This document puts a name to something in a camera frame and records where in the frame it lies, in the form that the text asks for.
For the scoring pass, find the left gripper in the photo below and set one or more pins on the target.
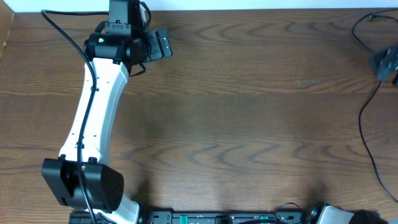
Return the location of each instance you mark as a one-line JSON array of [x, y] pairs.
[[160, 45]]

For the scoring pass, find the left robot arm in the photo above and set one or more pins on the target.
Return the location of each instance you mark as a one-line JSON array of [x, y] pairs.
[[80, 177]]

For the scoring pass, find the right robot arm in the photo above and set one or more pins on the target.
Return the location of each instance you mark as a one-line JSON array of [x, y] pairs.
[[328, 214]]

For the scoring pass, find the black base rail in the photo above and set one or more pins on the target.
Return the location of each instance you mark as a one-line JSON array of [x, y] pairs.
[[213, 218]]

